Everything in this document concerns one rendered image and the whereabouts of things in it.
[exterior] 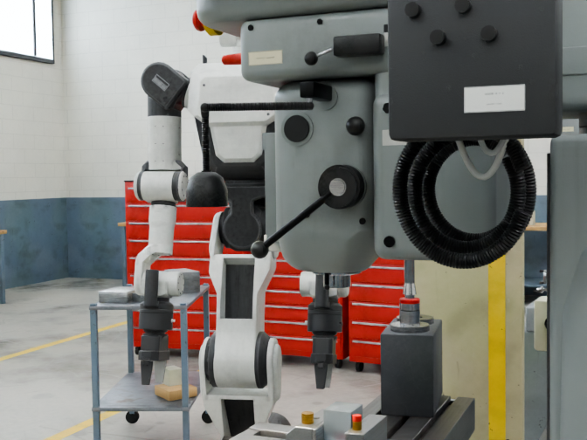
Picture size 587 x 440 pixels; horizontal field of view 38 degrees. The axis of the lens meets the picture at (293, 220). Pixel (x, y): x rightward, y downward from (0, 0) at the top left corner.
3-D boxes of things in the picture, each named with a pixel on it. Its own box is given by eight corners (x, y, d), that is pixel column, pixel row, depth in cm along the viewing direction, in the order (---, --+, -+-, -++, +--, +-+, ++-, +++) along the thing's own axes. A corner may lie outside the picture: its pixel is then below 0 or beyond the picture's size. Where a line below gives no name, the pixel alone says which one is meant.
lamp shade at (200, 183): (186, 206, 150) (185, 170, 149) (227, 205, 150) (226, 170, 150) (185, 207, 143) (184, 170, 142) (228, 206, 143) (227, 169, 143)
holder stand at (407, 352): (380, 415, 192) (379, 327, 191) (394, 390, 214) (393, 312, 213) (433, 418, 189) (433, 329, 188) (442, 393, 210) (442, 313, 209)
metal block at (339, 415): (323, 443, 149) (323, 409, 149) (336, 433, 154) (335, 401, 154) (351, 446, 147) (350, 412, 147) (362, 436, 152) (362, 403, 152)
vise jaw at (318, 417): (285, 447, 149) (285, 425, 148) (313, 428, 160) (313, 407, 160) (316, 451, 146) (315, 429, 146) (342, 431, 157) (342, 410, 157)
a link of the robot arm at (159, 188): (148, 246, 229) (153, 177, 232) (184, 247, 227) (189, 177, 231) (134, 240, 219) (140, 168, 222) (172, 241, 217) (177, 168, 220)
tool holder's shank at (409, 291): (402, 299, 194) (402, 250, 193) (403, 297, 197) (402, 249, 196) (416, 299, 193) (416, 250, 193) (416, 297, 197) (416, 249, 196)
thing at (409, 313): (399, 326, 194) (398, 304, 193) (399, 322, 198) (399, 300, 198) (419, 326, 193) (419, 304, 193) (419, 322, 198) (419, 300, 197)
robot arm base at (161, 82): (150, 104, 237) (163, 65, 236) (193, 119, 235) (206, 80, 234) (133, 98, 222) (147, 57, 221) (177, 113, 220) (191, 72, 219)
